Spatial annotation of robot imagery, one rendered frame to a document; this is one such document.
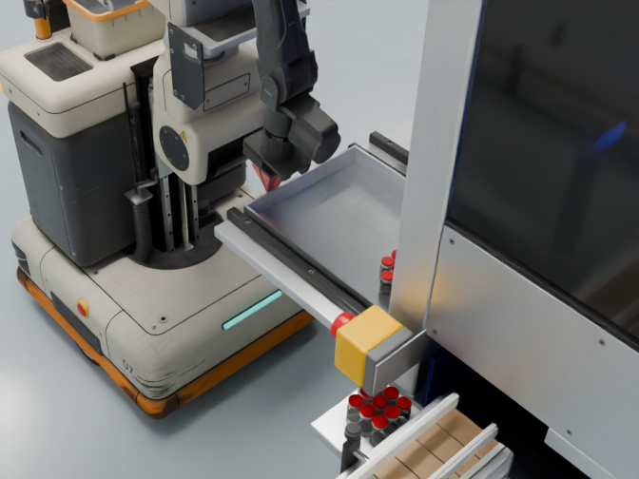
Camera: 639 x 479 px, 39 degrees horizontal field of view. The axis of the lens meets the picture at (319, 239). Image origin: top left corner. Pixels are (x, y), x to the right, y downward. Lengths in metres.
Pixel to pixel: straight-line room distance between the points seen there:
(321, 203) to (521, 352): 0.60
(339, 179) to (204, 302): 0.72
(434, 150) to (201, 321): 1.27
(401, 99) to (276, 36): 2.17
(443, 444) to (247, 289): 1.16
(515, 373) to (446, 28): 0.42
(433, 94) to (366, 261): 0.54
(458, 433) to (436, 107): 0.44
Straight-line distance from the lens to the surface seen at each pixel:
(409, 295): 1.17
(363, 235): 1.52
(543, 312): 1.03
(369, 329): 1.17
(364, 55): 3.72
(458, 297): 1.11
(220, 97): 1.92
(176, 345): 2.17
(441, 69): 0.97
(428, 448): 1.19
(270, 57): 1.34
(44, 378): 2.51
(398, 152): 1.68
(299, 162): 1.48
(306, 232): 1.52
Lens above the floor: 1.89
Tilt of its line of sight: 42 degrees down
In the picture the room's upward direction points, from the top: 3 degrees clockwise
